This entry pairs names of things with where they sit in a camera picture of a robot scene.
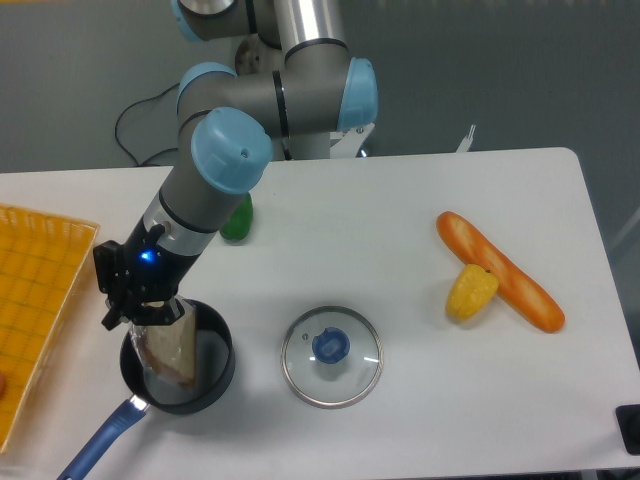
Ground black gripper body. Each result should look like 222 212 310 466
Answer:
93 222 197 317

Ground toast slice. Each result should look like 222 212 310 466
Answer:
129 297 197 387

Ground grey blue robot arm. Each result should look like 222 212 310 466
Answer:
93 1 378 329

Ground yellow woven basket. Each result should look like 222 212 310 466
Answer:
1 204 100 452

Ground green bell pepper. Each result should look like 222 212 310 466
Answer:
220 193 254 242

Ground glass lid blue knob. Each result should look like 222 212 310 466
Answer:
280 305 384 409

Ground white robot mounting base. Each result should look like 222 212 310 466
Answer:
279 122 377 161

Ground yellow bell pepper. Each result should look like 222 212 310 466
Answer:
445 264 499 322

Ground orange baguette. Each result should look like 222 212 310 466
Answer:
436 211 565 333

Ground black device at table corner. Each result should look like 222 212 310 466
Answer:
615 404 640 456

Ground black pot blue handle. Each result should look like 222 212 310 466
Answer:
58 300 236 479

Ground black cable on floor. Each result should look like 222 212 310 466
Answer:
114 80 184 167

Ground white table bracket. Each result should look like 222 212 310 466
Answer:
456 124 476 153

